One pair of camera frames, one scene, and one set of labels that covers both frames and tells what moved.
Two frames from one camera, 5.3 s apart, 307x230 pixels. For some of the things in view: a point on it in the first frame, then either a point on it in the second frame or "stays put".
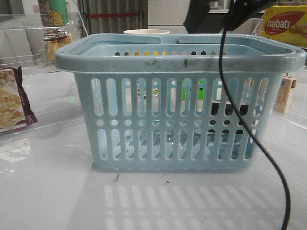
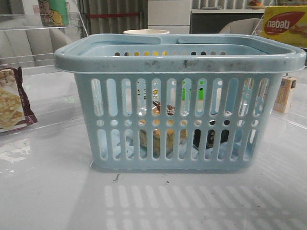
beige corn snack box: x=287 y=84 stays put
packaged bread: x=55 y=39 → x=170 y=134
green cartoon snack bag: x=53 y=13 stays put
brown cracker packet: x=15 y=109 stays put
